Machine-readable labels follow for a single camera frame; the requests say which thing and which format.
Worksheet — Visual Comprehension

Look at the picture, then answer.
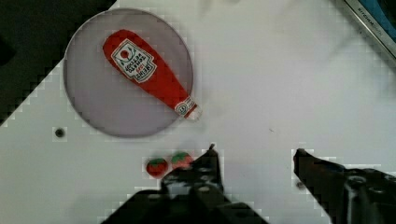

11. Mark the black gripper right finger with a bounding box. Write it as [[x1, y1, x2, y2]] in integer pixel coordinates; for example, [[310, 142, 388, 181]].
[[293, 148, 396, 224]]

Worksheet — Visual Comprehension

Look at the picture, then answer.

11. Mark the grey round plate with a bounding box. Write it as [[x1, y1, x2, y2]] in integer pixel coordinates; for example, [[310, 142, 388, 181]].
[[63, 7, 194, 138]]

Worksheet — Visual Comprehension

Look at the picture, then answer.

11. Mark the red ketchup bottle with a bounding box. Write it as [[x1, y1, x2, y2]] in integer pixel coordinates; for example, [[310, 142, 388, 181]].
[[103, 29, 203, 121]]

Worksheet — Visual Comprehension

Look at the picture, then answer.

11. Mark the silver black toaster oven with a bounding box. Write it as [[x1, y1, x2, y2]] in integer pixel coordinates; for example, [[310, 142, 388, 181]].
[[343, 0, 396, 58]]

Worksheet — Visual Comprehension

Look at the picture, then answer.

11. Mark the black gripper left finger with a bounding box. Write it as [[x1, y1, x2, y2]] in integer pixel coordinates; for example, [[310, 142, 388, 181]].
[[102, 147, 268, 224]]

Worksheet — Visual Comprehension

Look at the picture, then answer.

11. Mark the red toy strawberry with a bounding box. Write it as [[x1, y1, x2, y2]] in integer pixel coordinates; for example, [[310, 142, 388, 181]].
[[146, 158, 168, 178], [171, 152, 193, 169]]

